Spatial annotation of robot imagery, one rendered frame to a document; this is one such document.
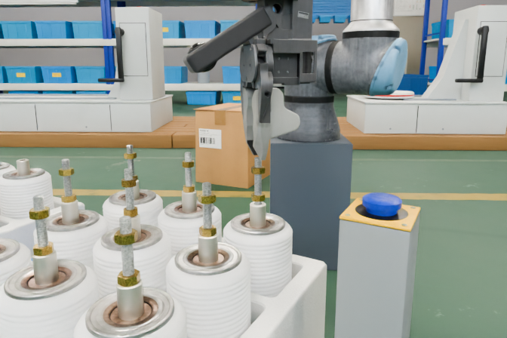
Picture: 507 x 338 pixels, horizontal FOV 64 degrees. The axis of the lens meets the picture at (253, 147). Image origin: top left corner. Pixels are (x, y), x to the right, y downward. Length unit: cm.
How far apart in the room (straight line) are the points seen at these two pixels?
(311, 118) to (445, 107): 173
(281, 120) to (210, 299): 23
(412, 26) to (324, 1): 140
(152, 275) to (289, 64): 31
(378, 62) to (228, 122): 83
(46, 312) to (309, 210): 63
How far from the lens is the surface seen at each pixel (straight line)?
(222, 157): 160
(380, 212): 44
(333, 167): 92
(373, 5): 89
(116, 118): 255
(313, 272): 61
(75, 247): 60
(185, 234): 60
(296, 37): 53
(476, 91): 272
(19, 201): 91
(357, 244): 44
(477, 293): 102
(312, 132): 91
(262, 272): 55
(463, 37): 278
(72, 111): 265
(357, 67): 87
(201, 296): 45
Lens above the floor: 47
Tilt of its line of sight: 11 degrees down
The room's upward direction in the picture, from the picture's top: straight up
